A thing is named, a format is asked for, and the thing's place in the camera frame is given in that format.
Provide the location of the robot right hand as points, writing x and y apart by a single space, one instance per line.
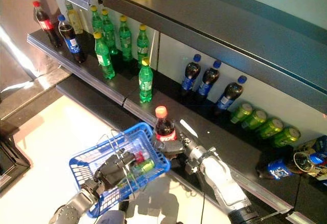
171 147

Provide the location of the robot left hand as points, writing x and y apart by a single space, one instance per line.
112 169

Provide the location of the Coca-Cola bottle red cap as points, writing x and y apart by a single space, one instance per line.
47 25
163 126

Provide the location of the blue plastic shopping basket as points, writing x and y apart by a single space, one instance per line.
84 162

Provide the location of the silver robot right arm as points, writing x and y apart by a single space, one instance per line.
219 178

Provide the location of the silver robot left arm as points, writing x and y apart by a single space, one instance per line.
74 203

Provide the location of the green can in basket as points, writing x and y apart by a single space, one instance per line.
145 166

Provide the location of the green drink can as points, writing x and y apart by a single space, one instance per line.
286 137
254 120
269 128
241 112

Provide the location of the yellow drink bottle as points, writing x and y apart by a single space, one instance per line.
74 19

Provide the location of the silver robot left leg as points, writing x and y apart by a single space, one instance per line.
111 217

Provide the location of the green Sprite bottle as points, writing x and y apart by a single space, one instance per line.
109 33
125 40
104 57
142 46
145 80
96 19

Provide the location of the black low shelf board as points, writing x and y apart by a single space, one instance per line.
97 98

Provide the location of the small Pepsi bottle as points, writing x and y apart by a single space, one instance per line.
228 96
71 40
190 77
281 169
208 82

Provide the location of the dark side shelf unit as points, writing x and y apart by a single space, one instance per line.
10 162

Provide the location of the dark metal shelf board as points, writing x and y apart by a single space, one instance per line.
217 29

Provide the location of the shiny metal end panel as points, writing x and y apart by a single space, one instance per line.
20 29

